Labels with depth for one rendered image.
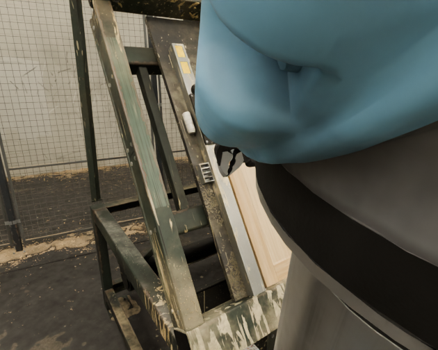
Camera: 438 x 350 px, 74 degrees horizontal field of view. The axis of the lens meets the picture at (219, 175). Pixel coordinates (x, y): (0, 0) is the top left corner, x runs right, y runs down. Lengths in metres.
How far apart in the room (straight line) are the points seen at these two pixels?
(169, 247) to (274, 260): 0.41
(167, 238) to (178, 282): 0.13
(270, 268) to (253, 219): 0.18
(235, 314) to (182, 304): 0.17
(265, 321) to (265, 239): 0.27
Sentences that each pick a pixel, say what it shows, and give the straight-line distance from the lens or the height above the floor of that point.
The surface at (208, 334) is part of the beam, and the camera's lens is 0.94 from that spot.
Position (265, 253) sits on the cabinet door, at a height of 0.98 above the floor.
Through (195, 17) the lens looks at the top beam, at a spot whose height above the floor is 1.81.
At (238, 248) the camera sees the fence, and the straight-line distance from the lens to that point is 1.00.
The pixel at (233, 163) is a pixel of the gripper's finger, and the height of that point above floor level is 1.39.
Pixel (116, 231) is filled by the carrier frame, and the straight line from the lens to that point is 1.69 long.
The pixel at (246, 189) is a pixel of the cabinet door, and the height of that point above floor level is 1.18.
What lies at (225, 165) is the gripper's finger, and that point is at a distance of 0.65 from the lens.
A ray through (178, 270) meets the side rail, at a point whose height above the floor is 1.04.
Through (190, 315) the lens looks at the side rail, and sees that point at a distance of 0.91.
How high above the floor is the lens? 1.57
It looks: 18 degrees down
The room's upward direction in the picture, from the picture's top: straight up
